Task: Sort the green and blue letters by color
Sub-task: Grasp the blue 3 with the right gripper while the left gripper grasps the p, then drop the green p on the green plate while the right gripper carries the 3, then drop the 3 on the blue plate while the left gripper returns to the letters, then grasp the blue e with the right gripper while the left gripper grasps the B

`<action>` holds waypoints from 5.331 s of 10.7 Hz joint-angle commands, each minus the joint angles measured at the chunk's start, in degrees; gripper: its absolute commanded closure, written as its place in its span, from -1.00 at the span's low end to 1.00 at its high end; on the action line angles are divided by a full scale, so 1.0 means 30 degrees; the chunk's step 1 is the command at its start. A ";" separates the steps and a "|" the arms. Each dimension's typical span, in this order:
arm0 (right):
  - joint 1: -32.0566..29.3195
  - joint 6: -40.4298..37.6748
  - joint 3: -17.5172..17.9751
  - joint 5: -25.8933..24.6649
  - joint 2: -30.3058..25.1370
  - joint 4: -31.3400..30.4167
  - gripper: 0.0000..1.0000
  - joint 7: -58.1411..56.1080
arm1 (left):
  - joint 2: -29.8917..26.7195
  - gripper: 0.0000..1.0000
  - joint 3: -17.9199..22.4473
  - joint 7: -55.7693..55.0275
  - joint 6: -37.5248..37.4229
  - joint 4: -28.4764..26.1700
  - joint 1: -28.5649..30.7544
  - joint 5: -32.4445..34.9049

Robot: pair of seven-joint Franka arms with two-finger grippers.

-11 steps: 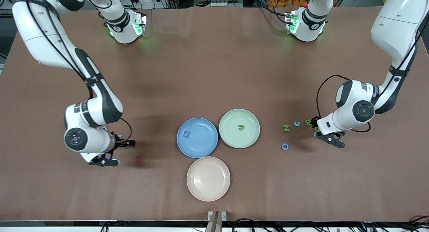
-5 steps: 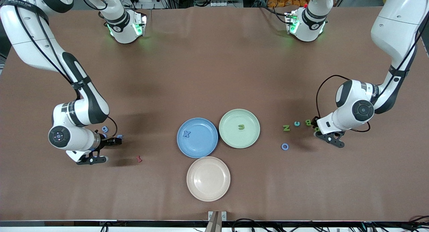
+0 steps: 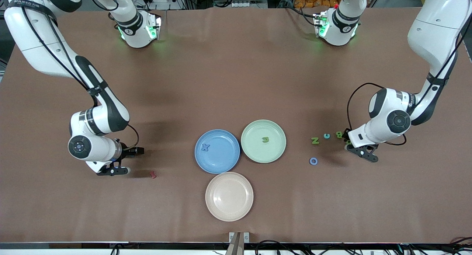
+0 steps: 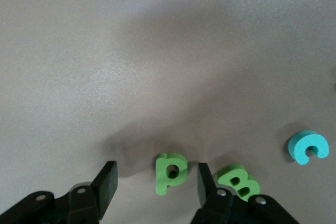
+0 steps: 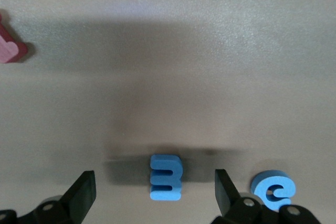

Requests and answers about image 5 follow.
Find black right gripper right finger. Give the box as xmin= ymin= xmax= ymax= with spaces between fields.
xmin=214 ymin=169 xmax=279 ymax=224

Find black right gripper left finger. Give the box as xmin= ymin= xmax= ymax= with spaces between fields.
xmin=18 ymin=170 xmax=97 ymax=224

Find blue foam letter G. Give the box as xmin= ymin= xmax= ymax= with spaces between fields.
xmin=250 ymin=170 xmax=297 ymax=211

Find blue foam letter E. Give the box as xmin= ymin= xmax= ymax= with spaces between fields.
xmin=149 ymin=154 xmax=182 ymax=201

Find red foam piece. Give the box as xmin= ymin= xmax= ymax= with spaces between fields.
xmin=0 ymin=14 xmax=29 ymax=64

